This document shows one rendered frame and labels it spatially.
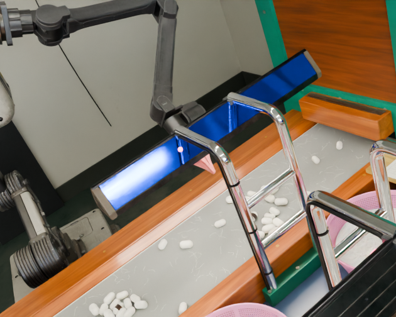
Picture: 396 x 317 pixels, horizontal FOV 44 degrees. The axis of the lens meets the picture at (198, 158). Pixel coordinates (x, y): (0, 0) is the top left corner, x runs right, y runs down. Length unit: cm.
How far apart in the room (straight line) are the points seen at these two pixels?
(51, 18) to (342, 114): 89
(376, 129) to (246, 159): 40
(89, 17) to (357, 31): 80
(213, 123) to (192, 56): 247
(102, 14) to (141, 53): 174
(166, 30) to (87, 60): 164
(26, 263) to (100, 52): 193
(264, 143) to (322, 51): 34
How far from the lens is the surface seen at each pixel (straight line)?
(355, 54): 143
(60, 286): 143
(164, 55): 155
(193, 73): 358
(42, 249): 158
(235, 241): 131
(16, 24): 159
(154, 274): 133
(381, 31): 133
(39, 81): 315
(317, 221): 81
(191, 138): 102
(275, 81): 119
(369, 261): 66
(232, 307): 113
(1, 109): 155
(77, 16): 161
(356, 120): 143
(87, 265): 144
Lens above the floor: 159
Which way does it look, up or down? 30 degrees down
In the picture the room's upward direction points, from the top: 23 degrees counter-clockwise
